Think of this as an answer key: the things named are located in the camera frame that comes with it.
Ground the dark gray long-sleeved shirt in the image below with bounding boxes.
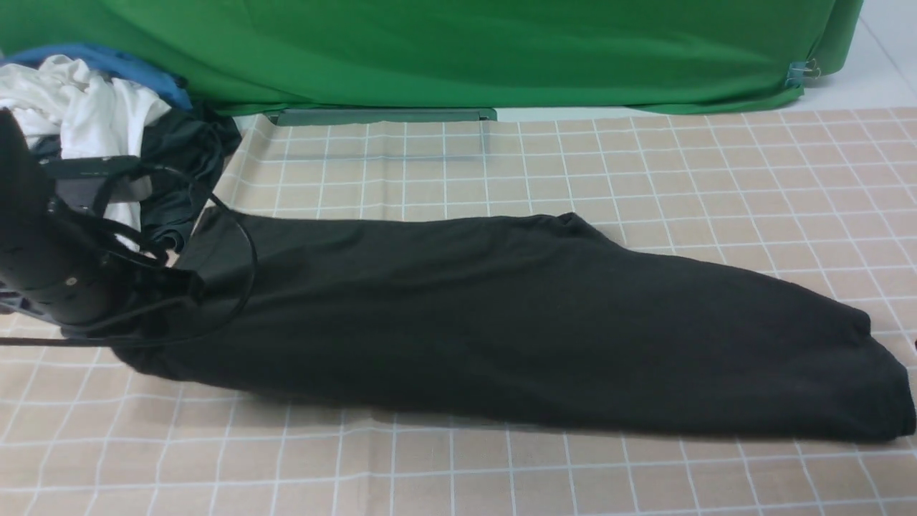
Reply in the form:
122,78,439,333
115,214,915,441

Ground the blue crumpled garment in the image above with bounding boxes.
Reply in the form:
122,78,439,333
2,43,193,111

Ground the white crumpled garment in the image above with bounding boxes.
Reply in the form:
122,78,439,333
0,56,173,252

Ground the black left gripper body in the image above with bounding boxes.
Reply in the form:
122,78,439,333
1,109,204,338

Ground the green backdrop cloth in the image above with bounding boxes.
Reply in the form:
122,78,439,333
1,1,863,115

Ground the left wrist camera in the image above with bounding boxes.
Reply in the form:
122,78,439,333
39,156,152,216

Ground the gray-green metal bar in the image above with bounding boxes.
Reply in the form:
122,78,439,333
265,107,498,127

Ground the dark teal crumpled garment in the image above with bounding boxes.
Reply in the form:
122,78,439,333
32,105,241,252

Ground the metal binder clip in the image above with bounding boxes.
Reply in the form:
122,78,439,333
784,59,822,89

